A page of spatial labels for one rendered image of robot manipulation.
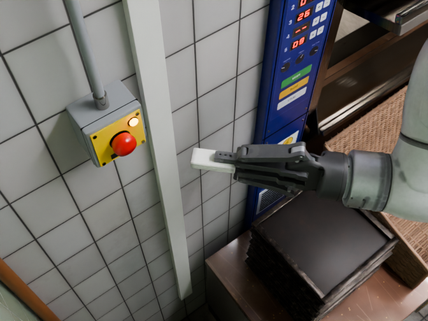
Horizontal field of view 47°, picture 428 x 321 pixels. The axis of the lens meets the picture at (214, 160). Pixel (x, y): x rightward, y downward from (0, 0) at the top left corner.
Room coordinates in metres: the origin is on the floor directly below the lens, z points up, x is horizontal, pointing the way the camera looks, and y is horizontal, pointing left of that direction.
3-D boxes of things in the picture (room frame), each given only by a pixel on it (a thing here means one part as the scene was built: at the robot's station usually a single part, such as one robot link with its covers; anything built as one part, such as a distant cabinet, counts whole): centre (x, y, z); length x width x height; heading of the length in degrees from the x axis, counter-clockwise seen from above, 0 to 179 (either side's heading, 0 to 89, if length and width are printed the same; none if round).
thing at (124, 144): (0.45, 0.15, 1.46); 0.04 x 0.04 x 0.04; 36
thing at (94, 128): (0.49, 0.17, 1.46); 0.10 x 0.07 x 0.10; 126
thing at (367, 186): (0.39, -0.23, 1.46); 0.09 x 0.06 x 0.09; 171
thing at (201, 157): (0.42, 0.00, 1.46); 0.07 x 0.03 x 0.01; 81
